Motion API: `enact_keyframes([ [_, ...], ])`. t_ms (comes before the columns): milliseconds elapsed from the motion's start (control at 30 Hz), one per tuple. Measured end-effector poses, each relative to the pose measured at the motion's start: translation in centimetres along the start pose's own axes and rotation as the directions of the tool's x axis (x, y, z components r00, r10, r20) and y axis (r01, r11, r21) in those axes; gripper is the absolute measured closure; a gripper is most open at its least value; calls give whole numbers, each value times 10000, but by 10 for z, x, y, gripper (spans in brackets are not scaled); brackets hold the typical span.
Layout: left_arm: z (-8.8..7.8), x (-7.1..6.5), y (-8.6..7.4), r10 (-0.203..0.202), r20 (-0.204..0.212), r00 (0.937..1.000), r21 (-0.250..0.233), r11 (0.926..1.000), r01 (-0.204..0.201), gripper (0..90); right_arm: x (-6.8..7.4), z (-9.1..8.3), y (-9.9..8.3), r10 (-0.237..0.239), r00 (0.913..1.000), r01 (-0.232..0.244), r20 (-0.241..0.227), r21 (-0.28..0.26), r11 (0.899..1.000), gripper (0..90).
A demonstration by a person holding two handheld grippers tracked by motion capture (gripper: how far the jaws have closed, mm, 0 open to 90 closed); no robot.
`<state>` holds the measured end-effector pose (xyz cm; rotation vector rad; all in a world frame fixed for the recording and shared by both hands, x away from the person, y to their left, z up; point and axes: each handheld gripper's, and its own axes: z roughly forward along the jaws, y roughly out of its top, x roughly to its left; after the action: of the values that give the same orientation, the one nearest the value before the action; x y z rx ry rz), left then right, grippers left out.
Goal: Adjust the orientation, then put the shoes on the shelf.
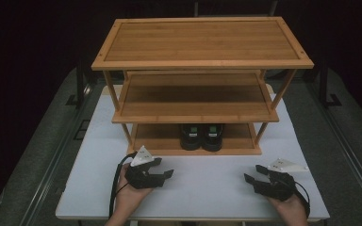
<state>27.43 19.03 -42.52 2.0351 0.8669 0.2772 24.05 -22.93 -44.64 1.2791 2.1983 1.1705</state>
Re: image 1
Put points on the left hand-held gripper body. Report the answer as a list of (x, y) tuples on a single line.
[(141, 177)]

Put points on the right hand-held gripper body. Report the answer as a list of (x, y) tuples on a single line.
[(279, 185)]

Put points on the black shoe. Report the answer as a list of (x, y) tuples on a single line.
[(190, 139), (212, 141)]

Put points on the three-tier wooden shoe rack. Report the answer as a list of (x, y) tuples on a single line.
[(201, 40)]

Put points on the person's left hand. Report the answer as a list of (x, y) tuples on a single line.
[(130, 197)]

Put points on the person's right hand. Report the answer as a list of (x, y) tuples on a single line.
[(290, 210)]

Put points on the black metal stand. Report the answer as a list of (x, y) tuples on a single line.
[(80, 84), (324, 84)]

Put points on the metal floor rail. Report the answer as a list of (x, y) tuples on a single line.
[(53, 163), (348, 150)]

